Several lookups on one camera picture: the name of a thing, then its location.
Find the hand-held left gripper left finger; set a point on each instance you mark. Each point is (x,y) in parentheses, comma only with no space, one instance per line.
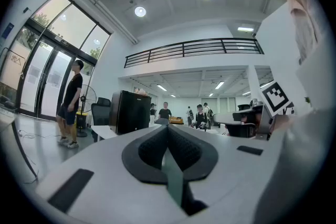
(105,186)

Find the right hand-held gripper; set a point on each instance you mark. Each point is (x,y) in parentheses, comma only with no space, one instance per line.
(275,98)

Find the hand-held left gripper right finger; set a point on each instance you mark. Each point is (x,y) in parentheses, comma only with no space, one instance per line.
(231,173)

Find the black mini fridge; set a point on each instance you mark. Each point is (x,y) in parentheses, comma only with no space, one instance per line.
(113,112)

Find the mini fridge door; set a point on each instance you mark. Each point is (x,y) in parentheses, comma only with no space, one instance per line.
(135,112)

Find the person's right forearm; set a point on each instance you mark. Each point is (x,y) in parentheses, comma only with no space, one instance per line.
(304,119)

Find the yellow sofa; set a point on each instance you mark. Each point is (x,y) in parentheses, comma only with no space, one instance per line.
(176,120)

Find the white table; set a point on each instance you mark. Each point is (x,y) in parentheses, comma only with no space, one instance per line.
(105,131)

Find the black bin with yellow lid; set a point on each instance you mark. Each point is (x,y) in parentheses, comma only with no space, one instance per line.
(82,120)

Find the black office chair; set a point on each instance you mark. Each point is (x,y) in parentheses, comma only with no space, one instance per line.
(101,112)

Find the black mezzanine railing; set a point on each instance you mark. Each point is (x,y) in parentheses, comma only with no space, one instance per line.
(194,48)

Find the person's pale pink shirt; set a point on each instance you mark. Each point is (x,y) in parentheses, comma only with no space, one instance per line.
(309,165)

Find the pink and white flower bouquet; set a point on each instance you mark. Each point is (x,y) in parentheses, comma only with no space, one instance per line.
(141,91)

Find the large black standing fan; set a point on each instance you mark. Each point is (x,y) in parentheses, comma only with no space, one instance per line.
(83,98)

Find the rectangular ceiling light panel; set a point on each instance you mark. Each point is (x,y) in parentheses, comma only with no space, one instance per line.
(245,29)

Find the black-framed glass entrance doors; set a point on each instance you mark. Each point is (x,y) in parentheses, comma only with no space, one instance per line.
(52,73)

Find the round ceiling light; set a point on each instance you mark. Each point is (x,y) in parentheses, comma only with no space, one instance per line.
(140,11)

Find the white ceiling pipe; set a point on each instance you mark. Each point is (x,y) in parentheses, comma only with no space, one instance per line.
(99,4)

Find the blue wall sign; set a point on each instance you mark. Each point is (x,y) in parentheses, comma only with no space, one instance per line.
(8,30)

